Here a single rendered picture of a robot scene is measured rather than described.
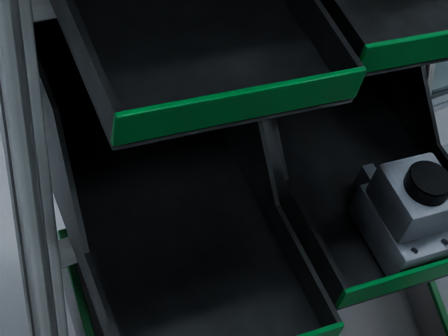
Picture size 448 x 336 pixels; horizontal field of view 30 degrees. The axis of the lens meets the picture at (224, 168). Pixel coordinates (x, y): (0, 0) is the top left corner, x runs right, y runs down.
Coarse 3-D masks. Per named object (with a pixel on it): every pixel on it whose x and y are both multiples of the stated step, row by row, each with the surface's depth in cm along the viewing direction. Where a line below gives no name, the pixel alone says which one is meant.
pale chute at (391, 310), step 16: (416, 288) 68; (432, 288) 66; (368, 304) 68; (384, 304) 69; (400, 304) 69; (416, 304) 68; (432, 304) 66; (352, 320) 67; (368, 320) 68; (384, 320) 68; (400, 320) 69; (416, 320) 69; (432, 320) 67
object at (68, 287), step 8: (64, 232) 56; (64, 272) 58; (72, 272) 56; (80, 272) 60; (64, 280) 59; (72, 280) 56; (80, 280) 60; (64, 288) 59; (72, 288) 56; (80, 288) 56; (72, 296) 57; (80, 296) 55; (88, 296) 60; (72, 304) 58; (80, 304) 55; (88, 304) 59; (72, 312) 58; (80, 312) 55; (88, 312) 55; (72, 320) 59; (80, 320) 56; (88, 320) 55; (96, 320) 59; (80, 328) 57; (88, 328) 55; (96, 328) 59
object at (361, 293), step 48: (384, 96) 66; (288, 144) 61; (336, 144) 62; (384, 144) 63; (432, 144) 62; (288, 192) 56; (336, 192) 59; (336, 240) 57; (336, 288) 53; (384, 288) 54
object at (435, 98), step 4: (440, 92) 160; (444, 92) 159; (432, 96) 158; (436, 96) 158; (440, 96) 158; (444, 96) 158; (432, 100) 157; (436, 100) 157; (440, 100) 158; (444, 100) 159; (436, 104) 159; (440, 104) 159; (444, 104) 159; (436, 108) 158; (440, 108) 159; (444, 108) 160
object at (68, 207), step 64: (64, 64) 61; (64, 128) 57; (256, 128) 54; (64, 192) 50; (128, 192) 55; (192, 192) 56; (256, 192) 56; (128, 256) 52; (192, 256) 52; (256, 256) 53; (128, 320) 49; (192, 320) 50; (256, 320) 50; (320, 320) 51
